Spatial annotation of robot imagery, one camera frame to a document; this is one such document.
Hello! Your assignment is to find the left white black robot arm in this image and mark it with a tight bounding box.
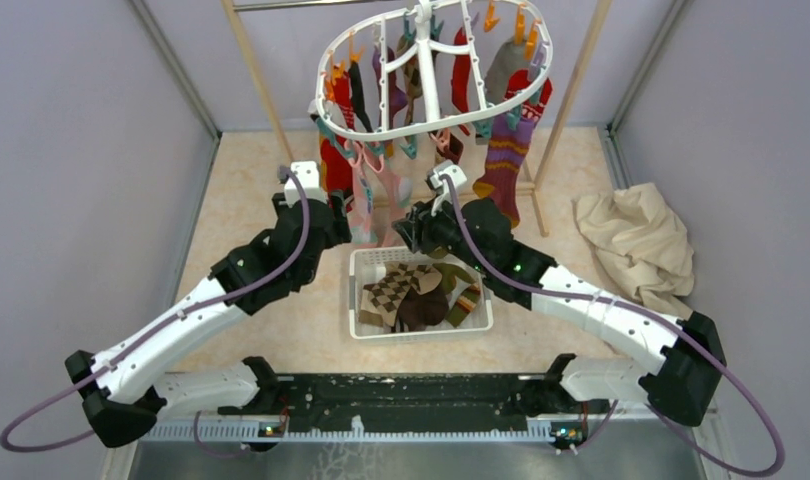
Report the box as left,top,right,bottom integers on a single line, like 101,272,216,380
65,191,351,448

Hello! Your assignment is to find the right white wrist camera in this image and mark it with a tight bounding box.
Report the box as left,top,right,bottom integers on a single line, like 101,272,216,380
426,160,467,217

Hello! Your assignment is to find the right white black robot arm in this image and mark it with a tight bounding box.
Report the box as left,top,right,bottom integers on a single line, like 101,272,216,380
392,199,726,427

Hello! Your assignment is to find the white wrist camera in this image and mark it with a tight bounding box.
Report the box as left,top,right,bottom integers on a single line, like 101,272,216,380
426,160,467,217
278,161,328,206

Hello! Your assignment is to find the olive green striped sock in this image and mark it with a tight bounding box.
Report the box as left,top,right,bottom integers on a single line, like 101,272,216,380
432,262,482,328

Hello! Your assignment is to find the cream crumpled cloth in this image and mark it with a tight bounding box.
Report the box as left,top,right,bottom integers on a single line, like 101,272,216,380
573,183,695,319

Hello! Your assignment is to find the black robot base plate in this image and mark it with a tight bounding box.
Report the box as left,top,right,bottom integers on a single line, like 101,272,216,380
217,372,612,435

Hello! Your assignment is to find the purple striped sock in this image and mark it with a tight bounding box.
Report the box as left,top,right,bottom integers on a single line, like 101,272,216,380
473,116,535,227

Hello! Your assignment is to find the purple cable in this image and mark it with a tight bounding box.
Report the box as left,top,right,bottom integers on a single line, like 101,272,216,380
0,168,312,460
441,173,787,480

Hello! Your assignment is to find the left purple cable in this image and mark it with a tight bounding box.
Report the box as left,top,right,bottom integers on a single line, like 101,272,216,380
0,168,312,460

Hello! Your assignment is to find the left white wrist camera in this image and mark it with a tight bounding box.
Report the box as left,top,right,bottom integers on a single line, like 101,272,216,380
278,161,328,206

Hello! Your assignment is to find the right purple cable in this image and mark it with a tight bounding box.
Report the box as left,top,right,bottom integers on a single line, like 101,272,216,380
441,173,787,480

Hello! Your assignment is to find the wooden rack frame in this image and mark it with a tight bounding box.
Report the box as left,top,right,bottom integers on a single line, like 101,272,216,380
221,0,612,237

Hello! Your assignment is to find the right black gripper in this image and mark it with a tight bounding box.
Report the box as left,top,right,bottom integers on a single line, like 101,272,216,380
392,190,491,275

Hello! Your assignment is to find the pink green patterned sock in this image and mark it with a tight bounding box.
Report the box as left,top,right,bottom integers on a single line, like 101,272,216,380
367,153,412,247

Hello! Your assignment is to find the dark brown sock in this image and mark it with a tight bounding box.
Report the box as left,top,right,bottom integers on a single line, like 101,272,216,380
393,285,449,333

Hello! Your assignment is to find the red snowflake sock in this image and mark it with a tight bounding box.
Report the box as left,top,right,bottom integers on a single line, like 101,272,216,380
318,77,355,210

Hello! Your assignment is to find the aluminium rail front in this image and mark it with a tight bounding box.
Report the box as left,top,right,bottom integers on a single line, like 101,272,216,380
116,374,719,444

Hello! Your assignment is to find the white perforated plastic basket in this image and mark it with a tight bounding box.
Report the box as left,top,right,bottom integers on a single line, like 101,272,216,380
348,246,494,345

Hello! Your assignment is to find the white oval clip hanger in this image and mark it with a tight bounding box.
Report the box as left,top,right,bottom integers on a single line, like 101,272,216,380
313,1,553,144

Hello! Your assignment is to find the red white patterned sock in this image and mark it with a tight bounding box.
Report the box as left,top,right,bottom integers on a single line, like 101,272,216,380
504,69,555,134

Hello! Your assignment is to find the brown yellow argyle sock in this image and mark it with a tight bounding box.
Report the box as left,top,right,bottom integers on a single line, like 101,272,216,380
358,262,442,327

